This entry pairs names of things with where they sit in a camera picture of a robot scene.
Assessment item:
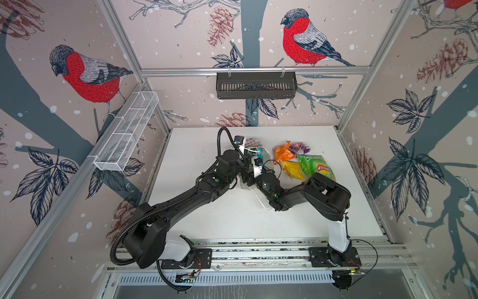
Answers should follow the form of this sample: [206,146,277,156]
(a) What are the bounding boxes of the green white snack packet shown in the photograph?
[253,147,266,159]

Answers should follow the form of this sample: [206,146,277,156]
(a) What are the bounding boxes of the white printed paper bag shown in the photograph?
[239,138,274,211]

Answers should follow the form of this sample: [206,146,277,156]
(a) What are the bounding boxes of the orange snack packet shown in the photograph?
[273,141,296,164]

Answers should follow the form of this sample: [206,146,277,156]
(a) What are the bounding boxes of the purple candy packet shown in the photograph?
[289,142,311,156]

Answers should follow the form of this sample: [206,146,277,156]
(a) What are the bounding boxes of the green chips bag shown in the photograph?
[296,155,336,181]

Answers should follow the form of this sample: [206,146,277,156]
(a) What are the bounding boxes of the yellow snack packet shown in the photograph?
[281,161,306,181]

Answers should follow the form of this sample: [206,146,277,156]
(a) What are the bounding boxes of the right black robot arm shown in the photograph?
[240,168,352,265]

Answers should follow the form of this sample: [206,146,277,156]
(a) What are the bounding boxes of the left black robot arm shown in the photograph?
[110,149,244,269]

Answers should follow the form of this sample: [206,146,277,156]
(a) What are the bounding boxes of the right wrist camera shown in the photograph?
[252,157,263,178]

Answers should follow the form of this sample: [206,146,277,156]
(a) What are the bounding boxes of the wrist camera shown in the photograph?
[234,135,246,151]
[252,157,263,178]

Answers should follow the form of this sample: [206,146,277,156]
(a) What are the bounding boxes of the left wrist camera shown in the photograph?
[234,135,246,151]

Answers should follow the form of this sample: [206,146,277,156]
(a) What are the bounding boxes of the black hanging wire basket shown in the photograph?
[216,72,298,100]

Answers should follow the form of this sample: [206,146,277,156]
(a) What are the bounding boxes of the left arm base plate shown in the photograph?
[161,249,212,270]

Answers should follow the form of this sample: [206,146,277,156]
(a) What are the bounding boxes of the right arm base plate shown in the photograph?
[308,246,362,268]

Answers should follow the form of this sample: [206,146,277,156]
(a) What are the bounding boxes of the left black corrugated cable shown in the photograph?
[110,126,240,292]

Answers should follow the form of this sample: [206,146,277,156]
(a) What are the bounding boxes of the white mesh wall basket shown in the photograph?
[93,91,159,171]

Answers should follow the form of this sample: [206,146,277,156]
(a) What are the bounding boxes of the right thin black cable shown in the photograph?
[345,212,378,277]

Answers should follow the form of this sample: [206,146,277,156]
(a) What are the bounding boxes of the aluminium mounting rail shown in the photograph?
[108,238,397,273]

